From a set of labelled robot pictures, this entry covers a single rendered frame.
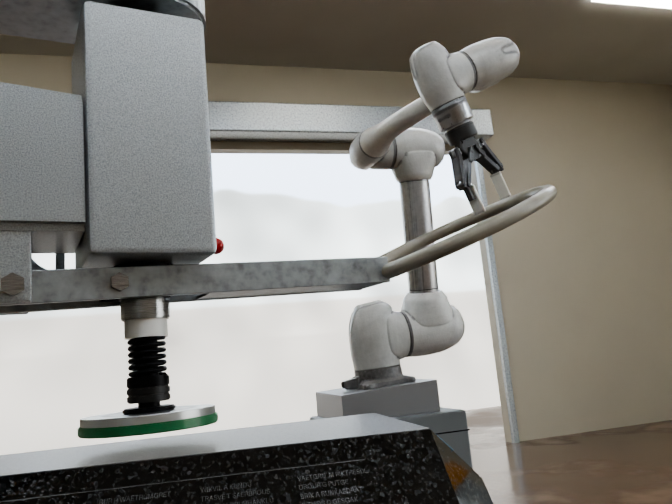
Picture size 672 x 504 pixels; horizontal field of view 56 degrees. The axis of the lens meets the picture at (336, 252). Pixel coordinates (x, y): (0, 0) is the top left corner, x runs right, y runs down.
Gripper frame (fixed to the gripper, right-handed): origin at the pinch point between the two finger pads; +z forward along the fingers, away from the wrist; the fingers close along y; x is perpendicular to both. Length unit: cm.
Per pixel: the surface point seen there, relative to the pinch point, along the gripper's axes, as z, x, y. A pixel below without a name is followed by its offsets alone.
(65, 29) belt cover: -64, -20, 75
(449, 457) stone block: 28, 19, 71
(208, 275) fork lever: -12, -8, 78
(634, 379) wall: 276, -241, -512
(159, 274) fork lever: -15, -10, 85
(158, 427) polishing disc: 6, -8, 97
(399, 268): 2.1, 4.4, 46.8
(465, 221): 2.0, -7.6, 2.7
